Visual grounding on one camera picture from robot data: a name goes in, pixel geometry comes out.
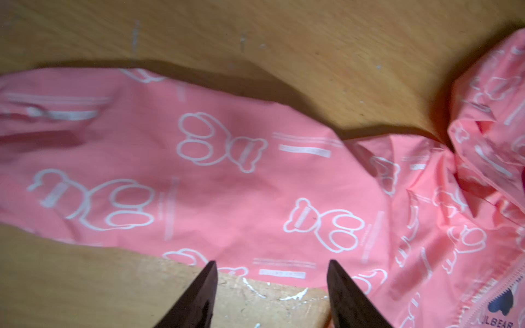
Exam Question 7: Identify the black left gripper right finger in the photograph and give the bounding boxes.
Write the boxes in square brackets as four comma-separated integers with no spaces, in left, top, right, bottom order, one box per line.
[327,260,392,328]

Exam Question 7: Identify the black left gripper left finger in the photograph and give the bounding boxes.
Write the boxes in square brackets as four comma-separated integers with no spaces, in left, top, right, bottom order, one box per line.
[154,260,218,328]

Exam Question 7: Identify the pink printed jacket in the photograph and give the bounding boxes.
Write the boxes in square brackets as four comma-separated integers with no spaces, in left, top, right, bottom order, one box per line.
[1,30,524,327]

